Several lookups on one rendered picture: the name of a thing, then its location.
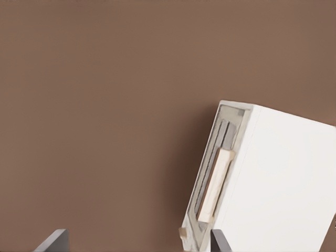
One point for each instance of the small pale oven knob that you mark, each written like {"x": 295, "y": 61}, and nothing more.
{"x": 183, "y": 232}

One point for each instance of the white oven body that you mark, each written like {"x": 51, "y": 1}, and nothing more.
{"x": 275, "y": 178}

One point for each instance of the white oven door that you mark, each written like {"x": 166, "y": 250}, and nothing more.
{"x": 210, "y": 168}

